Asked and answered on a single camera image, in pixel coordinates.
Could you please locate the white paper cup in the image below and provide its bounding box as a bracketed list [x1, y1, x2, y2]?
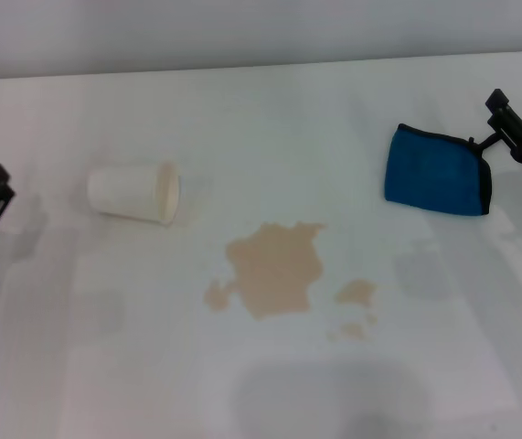
[86, 160, 183, 226]

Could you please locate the blue rag with black trim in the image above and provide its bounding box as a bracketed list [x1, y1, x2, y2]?
[382, 122, 502, 219]

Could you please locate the large brown water stain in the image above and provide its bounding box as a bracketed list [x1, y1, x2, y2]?
[224, 220, 328, 322]

